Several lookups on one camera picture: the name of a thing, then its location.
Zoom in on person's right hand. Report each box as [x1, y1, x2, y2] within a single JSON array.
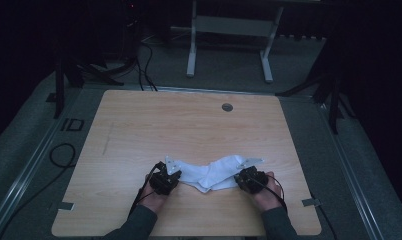
[[249, 171, 285, 214]]

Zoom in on black floor tape marking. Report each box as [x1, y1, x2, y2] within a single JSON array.
[[60, 117, 86, 132]]

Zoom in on dark equipment rack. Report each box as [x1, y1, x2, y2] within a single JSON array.
[[121, 0, 144, 63]]

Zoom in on metal floor rail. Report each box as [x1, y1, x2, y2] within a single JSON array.
[[316, 101, 387, 240], [0, 88, 90, 240]]

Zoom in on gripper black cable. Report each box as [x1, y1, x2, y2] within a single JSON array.
[[129, 163, 162, 216], [254, 173, 289, 214]]

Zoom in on black cables on floor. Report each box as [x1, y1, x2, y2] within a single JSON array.
[[134, 39, 159, 92]]

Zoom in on white metal desk frame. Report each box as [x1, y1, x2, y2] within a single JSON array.
[[170, 0, 285, 84]]

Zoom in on person's left hand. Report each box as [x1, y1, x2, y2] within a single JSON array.
[[138, 181, 173, 215]]

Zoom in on black floor cable loop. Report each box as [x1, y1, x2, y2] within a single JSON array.
[[0, 142, 77, 239]]

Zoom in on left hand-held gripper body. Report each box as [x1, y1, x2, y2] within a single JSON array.
[[148, 155, 179, 196]]

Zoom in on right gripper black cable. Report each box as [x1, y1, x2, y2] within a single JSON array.
[[254, 173, 289, 214]]

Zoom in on black tripod stand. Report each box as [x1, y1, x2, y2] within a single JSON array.
[[52, 54, 125, 120], [276, 64, 358, 135]]

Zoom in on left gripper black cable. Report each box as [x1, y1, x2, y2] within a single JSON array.
[[129, 163, 162, 216]]

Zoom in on white sock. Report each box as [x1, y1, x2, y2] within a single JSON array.
[[196, 154, 249, 195], [173, 159, 213, 188]]

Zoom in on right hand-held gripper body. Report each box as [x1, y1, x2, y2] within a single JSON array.
[[236, 157, 269, 195]]

